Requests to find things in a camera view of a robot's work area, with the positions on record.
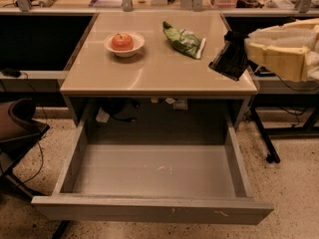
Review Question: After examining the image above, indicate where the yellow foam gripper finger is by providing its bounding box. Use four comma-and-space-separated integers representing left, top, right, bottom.
262, 17, 319, 32
245, 43, 314, 82

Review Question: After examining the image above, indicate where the beige cabinet with drawer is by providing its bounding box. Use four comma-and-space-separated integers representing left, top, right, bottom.
61, 10, 257, 121

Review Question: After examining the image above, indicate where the open grey drawer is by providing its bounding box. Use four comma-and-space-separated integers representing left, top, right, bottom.
32, 119, 273, 225

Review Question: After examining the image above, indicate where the green chip bag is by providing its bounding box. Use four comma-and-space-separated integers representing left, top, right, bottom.
162, 21, 206, 60

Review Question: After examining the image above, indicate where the white ceramic bowl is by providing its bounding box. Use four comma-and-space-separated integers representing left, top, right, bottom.
104, 32, 145, 58

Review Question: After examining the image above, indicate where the red apple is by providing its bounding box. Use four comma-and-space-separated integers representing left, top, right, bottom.
111, 33, 134, 51

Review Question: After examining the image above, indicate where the dark brown chair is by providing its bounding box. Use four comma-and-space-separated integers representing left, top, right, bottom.
0, 99, 50, 201

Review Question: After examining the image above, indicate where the black device on shelf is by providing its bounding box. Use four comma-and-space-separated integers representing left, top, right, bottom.
1, 69, 21, 78

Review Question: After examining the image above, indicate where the black table leg frame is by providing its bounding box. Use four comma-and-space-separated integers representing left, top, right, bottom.
250, 107, 319, 163

